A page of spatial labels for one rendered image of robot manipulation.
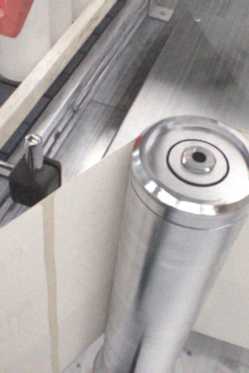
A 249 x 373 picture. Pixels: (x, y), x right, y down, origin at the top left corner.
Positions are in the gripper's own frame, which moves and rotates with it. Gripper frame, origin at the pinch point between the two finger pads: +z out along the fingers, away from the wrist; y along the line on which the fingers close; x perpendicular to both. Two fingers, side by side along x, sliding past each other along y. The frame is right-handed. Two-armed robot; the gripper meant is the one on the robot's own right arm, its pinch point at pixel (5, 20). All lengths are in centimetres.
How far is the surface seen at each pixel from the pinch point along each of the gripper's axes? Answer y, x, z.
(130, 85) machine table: 20.0, -2.1, 18.6
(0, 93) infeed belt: 7.6, 6.4, 13.6
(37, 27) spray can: 10.5, 3.9, 7.6
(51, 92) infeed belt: 9.7, 2.4, 13.6
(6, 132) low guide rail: 1.4, 2.0, 11.1
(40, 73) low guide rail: 7.8, 2.4, 10.1
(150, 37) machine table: 30.3, -1.1, 18.7
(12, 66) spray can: 9.1, 5.8, 11.4
